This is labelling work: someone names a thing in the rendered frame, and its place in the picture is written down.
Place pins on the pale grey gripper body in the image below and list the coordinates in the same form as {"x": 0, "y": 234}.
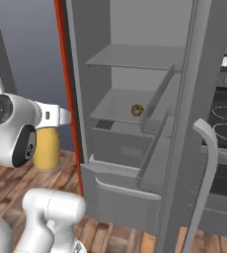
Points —
{"x": 65, "y": 117}

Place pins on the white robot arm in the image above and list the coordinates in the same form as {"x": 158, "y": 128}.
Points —
{"x": 10, "y": 141}

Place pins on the yellow pitcher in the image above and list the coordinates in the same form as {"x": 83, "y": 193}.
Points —
{"x": 46, "y": 151}

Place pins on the grey fridge shelf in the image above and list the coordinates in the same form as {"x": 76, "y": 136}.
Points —
{"x": 135, "y": 56}
{"x": 115, "y": 107}

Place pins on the brown round avocado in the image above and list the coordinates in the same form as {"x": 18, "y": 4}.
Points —
{"x": 137, "y": 110}

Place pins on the grey fridge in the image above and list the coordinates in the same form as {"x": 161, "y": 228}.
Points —
{"x": 86, "y": 82}

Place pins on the grey fridge crisper drawer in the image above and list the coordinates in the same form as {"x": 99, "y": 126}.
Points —
{"x": 118, "y": 145}

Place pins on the grey freezer drawer front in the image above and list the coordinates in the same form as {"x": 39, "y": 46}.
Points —
{"x": 118, "y": 201}

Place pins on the grey fridge door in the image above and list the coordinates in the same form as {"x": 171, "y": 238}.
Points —
{"x": 191, "y": 99}

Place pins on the black hob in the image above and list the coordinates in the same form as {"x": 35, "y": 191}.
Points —
{"x": 225, "y": 122}

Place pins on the grey door bin rail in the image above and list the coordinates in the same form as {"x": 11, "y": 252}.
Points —
{"x": 158, "y": 95}
{"x": 151, "y": 151}

